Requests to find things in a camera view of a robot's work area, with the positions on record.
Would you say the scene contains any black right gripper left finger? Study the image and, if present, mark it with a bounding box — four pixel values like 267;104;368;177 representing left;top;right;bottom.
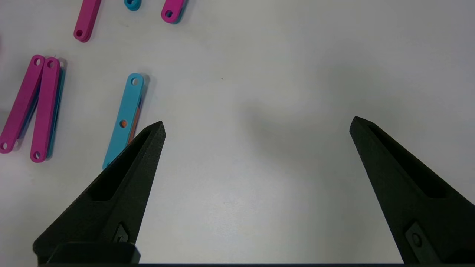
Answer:
33;121;166;265

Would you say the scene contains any long blue bar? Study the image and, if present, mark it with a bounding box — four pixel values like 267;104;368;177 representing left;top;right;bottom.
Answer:
102;73;148;171

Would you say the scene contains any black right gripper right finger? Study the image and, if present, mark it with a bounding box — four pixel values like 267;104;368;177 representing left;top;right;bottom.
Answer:
350;116;475;265

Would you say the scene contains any long pink bar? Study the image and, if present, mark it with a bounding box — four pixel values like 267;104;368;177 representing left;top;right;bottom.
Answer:
30;57;67;163
73;0;102;43
0;55;46;154

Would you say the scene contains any short pink bar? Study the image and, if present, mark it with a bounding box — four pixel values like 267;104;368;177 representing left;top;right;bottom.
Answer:
161;0;187;24

